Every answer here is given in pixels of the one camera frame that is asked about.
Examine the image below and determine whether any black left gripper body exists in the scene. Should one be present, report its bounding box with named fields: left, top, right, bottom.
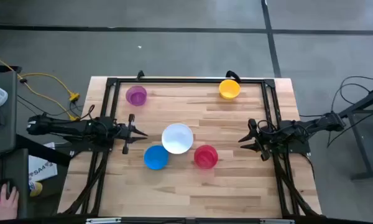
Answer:
left=111, top=113, right=136, bottom=156

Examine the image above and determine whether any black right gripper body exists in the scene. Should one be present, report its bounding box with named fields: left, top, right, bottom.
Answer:
left=247, top=118, right=276, bottom=162

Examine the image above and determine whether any blue plastic bowl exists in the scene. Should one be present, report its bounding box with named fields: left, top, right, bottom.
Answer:
left=143, top=144, right=170, bottom=170

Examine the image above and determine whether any purple translucent plastic bowl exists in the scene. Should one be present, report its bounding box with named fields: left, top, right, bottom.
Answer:
left=125, top=85, right=148, bottom=107

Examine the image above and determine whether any red translucent plastic bowl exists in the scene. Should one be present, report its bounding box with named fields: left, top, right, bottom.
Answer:
left=193, top=144, right=219, bottom=170

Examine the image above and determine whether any yellow plastic bowl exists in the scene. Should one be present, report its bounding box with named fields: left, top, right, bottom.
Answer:
left=218, top=79, right=241, bottom=100

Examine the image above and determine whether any large white bowl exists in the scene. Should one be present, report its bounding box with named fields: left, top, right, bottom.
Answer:
left=161, top=123, right=195, bottom=155

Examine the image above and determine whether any white printed paper sheet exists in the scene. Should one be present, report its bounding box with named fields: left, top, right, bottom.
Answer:
left=27, top=142, right=58, bottom=183

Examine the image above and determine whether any black metal table stand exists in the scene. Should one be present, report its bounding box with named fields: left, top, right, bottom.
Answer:
left=338, top=85, right=373, bottom=181

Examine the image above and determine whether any small yellow round item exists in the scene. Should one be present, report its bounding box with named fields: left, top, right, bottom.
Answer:
left=29, top=182, right=44, bottom=197

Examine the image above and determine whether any black desk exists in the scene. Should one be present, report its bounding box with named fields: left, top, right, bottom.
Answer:
left=0, top=148, right=29, bottom=220

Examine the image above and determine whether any dark grey desk panel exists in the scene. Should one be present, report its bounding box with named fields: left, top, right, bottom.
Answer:
left=0, top=65, right=22, bottom=158

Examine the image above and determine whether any black computer mouse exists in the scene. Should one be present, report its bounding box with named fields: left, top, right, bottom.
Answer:
left=0, top=179, right=18, bottom=200

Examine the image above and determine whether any person's hand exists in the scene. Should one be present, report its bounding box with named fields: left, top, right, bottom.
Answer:
left=0, top=183, right=19, bottom=221

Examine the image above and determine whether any yellow cable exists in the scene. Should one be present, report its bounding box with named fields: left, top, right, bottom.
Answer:
left=0, top=52, right=81, bottom=121

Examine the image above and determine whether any black strap hook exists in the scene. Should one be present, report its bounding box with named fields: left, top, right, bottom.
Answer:
left=226, top=70, right=242, bottom=83

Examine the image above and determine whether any black aluminium table frame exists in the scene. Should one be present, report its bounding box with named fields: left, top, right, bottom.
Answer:
left=57, top=70, right=323, bottom=218

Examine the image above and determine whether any silver aluminium bracket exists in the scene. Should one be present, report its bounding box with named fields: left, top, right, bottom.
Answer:
left=86, top=217, right=122, bottom=224

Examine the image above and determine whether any black floor cable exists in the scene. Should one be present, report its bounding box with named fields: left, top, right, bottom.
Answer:
left=326, top=75, right=373, bottom=147

